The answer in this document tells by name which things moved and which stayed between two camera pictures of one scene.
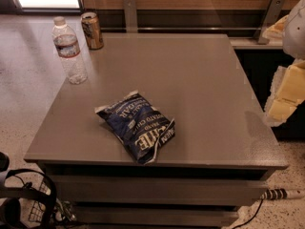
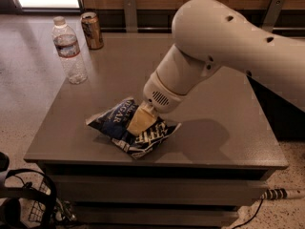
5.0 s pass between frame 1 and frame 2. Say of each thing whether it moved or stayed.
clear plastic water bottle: stayed
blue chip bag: moved
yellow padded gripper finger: moved
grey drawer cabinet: stayed
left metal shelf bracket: stayed
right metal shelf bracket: stayed
